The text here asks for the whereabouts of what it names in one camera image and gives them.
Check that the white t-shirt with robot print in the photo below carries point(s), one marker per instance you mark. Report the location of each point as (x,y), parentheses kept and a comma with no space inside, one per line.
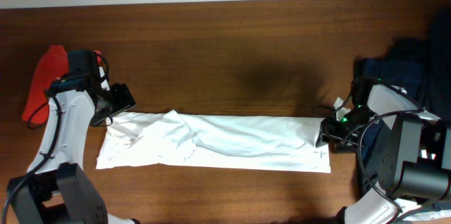
(242,142)

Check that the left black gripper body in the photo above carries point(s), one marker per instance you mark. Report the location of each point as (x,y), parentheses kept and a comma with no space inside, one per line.
(120,100)

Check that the black t-shirt with white letters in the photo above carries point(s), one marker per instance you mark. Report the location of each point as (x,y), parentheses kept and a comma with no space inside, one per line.
(431,56)

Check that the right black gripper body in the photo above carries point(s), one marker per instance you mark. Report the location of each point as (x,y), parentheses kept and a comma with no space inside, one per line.
(346,131)

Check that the dark grey garment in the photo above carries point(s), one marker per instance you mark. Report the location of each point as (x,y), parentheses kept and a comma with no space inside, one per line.
(399,173)

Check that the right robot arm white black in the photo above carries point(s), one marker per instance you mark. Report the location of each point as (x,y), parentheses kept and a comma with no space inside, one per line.
(434,157)

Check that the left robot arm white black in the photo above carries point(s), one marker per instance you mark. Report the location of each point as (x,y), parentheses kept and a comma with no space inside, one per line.
(55,188)

